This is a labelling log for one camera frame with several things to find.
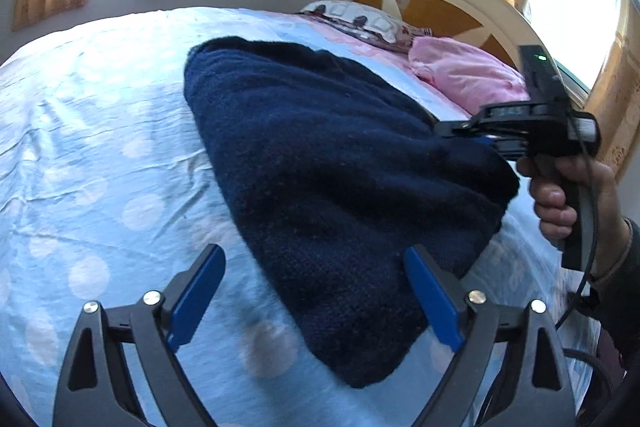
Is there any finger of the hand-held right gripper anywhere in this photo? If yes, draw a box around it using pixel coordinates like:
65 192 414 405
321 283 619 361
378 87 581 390
472 136 527 161
434 119 483 138

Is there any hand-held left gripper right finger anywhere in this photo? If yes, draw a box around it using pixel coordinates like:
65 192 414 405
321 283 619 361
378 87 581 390
404 245 581 427

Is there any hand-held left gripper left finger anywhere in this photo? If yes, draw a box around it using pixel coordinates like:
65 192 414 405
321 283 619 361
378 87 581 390
50 243 227 427

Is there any navy knitted striped sweater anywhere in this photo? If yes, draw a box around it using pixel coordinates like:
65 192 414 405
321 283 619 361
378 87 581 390
183 37 521 389

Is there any person's right forearm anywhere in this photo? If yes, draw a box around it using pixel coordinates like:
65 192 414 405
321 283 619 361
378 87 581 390
590 216 640 360

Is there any person's right hand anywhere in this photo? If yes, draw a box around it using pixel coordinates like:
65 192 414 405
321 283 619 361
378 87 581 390
516 154 632 254

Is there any pink pillow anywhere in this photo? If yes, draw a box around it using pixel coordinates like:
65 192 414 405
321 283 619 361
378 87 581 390
409 36 531 118

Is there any patterned white pillow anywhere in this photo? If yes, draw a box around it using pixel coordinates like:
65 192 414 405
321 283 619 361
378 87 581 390
300 1 431 52

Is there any dotted blue pink bed sheet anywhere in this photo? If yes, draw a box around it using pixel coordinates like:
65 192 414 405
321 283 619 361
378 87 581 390
0 7 601 427

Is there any black cable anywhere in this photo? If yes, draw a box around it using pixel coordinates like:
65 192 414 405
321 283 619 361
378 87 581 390
554 141 600 330

